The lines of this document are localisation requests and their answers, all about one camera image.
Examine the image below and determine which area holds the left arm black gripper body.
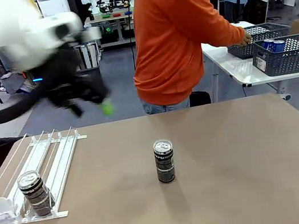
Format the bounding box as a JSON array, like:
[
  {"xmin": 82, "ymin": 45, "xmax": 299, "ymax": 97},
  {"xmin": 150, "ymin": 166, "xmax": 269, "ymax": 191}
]
[{"xmin": 35, "ymin": 38, "xmax": 113, "ymax": 119}]

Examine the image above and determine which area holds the black Pepsi can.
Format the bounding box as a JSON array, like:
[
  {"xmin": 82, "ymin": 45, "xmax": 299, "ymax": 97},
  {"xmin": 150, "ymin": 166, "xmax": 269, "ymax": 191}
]
[
  {"xmin": 14, "ymin": 167, "xmax": 59, "ymax": 221},
  {"xmin": 151, "ymin": 137, "xmax": 179, "ymax": 186}
]

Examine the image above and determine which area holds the blue Pepsi can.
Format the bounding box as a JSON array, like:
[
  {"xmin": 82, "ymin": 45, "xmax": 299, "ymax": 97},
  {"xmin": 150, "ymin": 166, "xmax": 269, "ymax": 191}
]
[
  {"xmin": 261, "ymin": 37, "xmax": 276, "ymax": 52},
  {"xmin": 271, "ymin": 38, "xmax": 288, "ymax": 54}
]

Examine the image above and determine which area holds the blue-grey plastic lattice basket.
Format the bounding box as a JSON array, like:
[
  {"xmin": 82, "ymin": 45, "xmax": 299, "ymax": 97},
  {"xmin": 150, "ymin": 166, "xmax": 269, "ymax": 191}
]
[{"xmin": 249, "ymin": 33, "xmax": 299, "ymax": 81}]

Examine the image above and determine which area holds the person's left forearm orange sleeve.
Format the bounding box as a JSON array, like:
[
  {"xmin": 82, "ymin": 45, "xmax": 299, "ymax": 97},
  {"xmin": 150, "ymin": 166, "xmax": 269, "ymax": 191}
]
[{"xmin": 215, "ymin": 8, "xmax": 249, "ymax": 48}]

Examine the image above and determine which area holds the person's left hand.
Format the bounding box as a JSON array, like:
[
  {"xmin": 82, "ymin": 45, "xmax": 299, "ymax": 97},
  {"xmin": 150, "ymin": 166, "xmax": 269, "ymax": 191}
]
[{"xmin": 239, "ymin": 29, "xmax": 255, "ymax": 47}]

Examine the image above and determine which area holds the background work table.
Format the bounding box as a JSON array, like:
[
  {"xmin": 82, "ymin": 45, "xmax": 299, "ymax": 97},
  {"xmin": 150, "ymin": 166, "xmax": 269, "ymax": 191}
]
[{"xmin": 82, "ymin": 6, "xmax": 142, "ymax": 51}]

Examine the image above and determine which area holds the black stool behind table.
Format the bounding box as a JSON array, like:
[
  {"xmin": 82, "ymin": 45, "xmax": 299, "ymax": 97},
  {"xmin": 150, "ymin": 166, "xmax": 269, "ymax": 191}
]
[{"xmin": 187, "ymin": 88, "xmax": 213, "ymax": 108}]

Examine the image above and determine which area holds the person in orange hoodie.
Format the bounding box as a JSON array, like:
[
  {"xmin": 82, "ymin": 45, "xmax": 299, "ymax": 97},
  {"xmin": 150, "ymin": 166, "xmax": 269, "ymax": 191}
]
[{"xmin": 119, "ymin": 0, "xmax": 258, "ymax": 117}]

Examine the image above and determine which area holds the white side table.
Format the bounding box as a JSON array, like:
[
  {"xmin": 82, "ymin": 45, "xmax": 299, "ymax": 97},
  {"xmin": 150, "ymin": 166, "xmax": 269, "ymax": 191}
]
[{"xmin": 197, "ymin": 10, "xmax": 299, "ymax": 113}]

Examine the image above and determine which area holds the dark grey plastic lattice basket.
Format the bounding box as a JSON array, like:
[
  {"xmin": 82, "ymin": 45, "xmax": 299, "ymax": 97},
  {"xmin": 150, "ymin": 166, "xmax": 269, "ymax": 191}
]
[{"xmin": 223, "ymin": 18, "xmax": 295, "ymax": 62}]

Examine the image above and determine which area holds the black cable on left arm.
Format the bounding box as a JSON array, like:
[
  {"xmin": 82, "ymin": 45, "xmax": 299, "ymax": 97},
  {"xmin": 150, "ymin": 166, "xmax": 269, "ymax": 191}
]
[{"xmin": 0, "ymin": 76, "xmax": 60, "ymax": 125}]

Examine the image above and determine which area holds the white wire can dispenser rack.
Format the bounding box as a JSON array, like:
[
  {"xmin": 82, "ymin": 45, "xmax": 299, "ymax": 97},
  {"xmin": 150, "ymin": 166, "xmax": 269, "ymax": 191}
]
[{"xmin": 0, "ymin": 122, "xmax": 101, "ymax": 224}]

